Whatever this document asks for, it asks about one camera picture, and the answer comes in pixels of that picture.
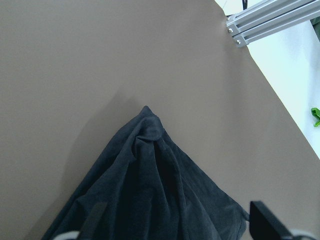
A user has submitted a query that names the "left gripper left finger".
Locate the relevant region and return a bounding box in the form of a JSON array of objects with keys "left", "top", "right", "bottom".
[{"left": 77, "top": 202, "right": 107, "bottom": 240}]

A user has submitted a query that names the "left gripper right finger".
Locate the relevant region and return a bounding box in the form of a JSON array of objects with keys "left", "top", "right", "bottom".
[{"left": 249, "top": 200, "right": 293, "bottom": 240}]

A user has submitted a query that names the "black t-shirt with logo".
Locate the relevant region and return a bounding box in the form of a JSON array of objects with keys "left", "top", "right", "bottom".
[{"left": 43, "top": 106, "right": 249, "bottom": 240}]

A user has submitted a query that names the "green handled reacher tool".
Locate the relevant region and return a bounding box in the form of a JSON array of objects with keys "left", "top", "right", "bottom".
[{"left": 310, "top": 107, "right": 320, "bottom": 127}]

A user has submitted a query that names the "aluminium frame post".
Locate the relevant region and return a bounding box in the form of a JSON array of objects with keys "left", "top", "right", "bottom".
[{"left": 225, "top": 0, "right": 320, "bottom": 48}]

